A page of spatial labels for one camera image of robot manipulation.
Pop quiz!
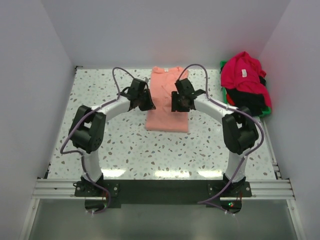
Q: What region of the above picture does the salmon pink t shirt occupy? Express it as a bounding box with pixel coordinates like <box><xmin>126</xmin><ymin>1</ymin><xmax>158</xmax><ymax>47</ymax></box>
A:
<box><xmin>145</xmin><ymin>66</ymin><xmax>189</xmax><ymax>133</ymax></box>

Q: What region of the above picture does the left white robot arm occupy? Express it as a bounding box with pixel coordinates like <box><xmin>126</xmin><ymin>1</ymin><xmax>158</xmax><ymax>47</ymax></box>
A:
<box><xmin>66</xmin><ymin>78</ymin><xmax>156</xmax><ymax>196</ymax></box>

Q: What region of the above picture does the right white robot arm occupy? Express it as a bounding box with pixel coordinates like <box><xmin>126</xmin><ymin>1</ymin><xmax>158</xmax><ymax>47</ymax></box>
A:
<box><xmin>171</xmin><ymin>78</ymin><xmax>259</xmax><ymax>197</ymax></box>

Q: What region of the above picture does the magenta red t shirt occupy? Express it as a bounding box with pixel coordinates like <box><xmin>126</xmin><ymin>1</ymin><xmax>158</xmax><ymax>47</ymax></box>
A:
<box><xmin>220</xmin><ymin>51</ymin><xmax>272</xmax><ymax>108</ymax></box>

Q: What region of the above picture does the black t shirt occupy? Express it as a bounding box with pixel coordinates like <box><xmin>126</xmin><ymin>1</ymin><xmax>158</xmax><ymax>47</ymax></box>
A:
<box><xmin>221</xmin><ymin>73</ymin><xmax>272</xmax><ymax>116</ymax></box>

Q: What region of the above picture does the green plastic bin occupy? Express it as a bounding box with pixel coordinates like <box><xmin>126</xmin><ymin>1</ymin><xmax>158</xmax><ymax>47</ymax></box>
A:
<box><xmin>219</xmin><ymin>60</ymin><xmax>272</xmax><ymax>118</ymax></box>

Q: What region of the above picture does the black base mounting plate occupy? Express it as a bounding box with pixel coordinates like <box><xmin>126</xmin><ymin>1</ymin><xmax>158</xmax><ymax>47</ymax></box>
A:
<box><xmin>73</xmin><ymin>178</ymin><xmax>252</xmax><ymax>213</ymax></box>

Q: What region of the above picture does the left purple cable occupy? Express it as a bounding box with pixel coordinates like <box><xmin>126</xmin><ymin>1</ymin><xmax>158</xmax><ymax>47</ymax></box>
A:
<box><xmin>60</xmin><ymin>66</ymin><xmax>137</xmax><ymax>215</ymax></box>

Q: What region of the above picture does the aluminium frame rail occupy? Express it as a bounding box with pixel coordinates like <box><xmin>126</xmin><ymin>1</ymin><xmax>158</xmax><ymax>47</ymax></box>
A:
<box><xmin>18</xmin><ymin>117</ymin><xmax>307</xmax><ymax>240</ymax></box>

